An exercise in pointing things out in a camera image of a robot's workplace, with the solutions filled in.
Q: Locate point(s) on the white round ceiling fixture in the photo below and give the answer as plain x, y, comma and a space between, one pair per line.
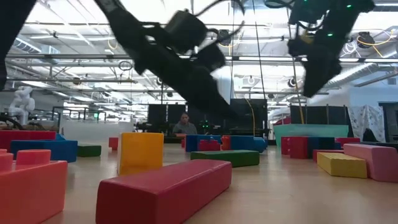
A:
250, 80

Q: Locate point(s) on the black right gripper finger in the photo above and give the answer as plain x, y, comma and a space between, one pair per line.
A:
317, 85

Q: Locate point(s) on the small black ceiling reel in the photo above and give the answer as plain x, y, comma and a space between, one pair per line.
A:
291, 82

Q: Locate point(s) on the white humanoid robot figure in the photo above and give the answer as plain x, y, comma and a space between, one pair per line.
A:
22, 104

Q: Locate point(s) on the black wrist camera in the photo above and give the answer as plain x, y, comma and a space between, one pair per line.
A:
186, 31
308, 11

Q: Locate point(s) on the grey beam with light strip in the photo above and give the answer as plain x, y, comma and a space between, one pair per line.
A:
62, 56

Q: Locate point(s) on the person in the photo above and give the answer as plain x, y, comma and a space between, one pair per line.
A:
185, 127

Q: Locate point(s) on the dark green long block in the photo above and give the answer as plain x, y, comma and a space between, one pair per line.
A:
225, 157
89, 151

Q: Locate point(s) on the black cabinet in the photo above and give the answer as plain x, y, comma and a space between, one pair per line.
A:
393, 124

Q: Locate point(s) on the red one-stud block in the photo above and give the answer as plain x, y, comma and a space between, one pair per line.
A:
25, 137

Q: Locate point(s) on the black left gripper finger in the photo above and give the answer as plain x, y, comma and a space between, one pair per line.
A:
214, 102

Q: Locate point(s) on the teal plastic bin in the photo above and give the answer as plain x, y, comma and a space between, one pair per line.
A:
314, 132

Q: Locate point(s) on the white patterned cloth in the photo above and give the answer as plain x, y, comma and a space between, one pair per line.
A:
367, 119

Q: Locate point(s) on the black background machine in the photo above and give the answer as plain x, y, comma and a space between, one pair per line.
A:
7, 121

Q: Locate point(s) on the yellow long block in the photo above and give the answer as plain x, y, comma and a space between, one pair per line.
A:
340, 165

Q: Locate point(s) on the pink long block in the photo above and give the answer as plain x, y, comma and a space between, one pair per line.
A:
376, 161

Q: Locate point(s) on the white pillar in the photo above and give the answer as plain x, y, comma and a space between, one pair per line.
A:
225, 84

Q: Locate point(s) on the black partition screen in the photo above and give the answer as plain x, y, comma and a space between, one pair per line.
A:
161, 115
323, 115

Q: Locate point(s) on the red background object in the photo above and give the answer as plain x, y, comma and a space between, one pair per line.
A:
283, 121

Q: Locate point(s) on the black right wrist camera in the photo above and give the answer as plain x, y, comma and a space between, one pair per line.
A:
308, 11

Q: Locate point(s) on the tall black panel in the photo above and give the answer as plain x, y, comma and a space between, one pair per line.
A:
248, 119

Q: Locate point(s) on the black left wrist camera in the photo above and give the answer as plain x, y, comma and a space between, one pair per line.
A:
186, 31

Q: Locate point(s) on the black background robot arm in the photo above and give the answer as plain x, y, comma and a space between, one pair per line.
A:
204, 126

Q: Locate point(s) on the red long block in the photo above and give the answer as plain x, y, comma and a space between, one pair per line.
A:
161, 193

